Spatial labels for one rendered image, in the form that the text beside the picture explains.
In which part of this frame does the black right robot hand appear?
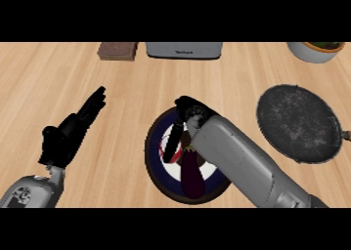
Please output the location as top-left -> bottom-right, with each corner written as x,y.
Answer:
160,95 -> 220,164

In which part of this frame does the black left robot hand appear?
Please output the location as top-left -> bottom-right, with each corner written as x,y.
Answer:
35,85 -> 108,169

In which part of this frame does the blue white red round plate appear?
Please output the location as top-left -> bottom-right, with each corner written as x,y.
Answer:
143,106 -> 232,206

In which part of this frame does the dark round frying pan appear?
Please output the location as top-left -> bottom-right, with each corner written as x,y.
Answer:
256,83 -> 351,165

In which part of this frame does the dark purple eggplant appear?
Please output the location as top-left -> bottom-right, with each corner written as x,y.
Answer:
179,130 -> 207,200

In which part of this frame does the grey toaster appliance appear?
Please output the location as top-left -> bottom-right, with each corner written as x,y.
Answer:
145,41 -> 223,62

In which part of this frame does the brown rectangular block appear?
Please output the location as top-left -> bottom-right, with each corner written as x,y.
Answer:
95,41 -> 139,63

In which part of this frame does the white plant pot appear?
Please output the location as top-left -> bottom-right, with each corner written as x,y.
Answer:
286,41 -> 346,64

